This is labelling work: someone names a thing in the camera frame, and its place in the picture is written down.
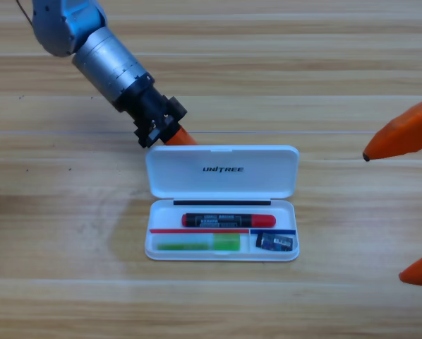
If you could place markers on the red black marker pen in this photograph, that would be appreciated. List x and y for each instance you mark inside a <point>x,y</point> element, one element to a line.
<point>264,220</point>

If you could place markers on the dark blue sleeved eraser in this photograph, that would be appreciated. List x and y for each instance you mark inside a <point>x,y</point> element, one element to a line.
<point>274,242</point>

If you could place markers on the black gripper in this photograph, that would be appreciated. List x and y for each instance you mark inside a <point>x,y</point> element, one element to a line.
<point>151,109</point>

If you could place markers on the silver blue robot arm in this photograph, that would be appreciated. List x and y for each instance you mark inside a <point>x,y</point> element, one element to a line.
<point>91,46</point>

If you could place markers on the white Unitree pencil case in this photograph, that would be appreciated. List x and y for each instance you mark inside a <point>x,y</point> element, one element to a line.
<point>182,176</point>

